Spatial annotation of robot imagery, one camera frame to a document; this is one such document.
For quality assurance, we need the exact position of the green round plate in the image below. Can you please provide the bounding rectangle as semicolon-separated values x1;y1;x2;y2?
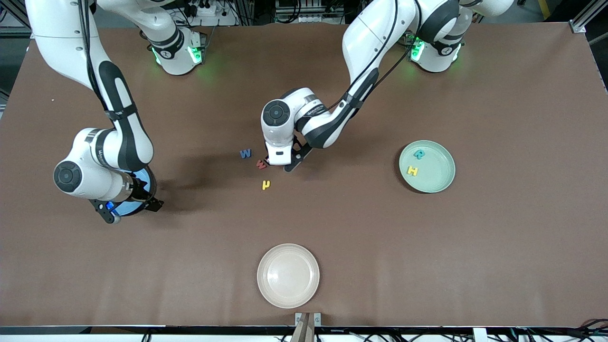
399;140;457;194

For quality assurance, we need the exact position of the black equipment rack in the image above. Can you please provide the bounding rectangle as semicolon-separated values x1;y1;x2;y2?
275;0;346;24

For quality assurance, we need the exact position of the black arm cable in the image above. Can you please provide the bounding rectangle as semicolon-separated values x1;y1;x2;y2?
328;0;423;112
78;0;158;200

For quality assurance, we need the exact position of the white power strip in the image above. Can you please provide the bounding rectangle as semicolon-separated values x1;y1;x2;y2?
183;0;238;27

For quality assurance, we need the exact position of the aluminium frame profile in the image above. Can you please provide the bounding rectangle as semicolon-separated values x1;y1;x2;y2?
570;0;608;34
0;0;34;38

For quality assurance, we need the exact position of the beige round plate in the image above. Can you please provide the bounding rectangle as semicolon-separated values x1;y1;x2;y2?
256;243;320;309

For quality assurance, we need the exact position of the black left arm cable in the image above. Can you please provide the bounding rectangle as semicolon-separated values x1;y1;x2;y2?
328;0;423;112

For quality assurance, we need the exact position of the blue round plate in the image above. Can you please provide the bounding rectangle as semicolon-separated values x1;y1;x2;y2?
112;166;157;217

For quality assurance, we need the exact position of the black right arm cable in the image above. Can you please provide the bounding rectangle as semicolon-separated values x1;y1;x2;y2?
78;0;158;200

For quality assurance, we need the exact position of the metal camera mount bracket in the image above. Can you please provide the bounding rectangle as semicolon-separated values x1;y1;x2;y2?
291;312;322;342

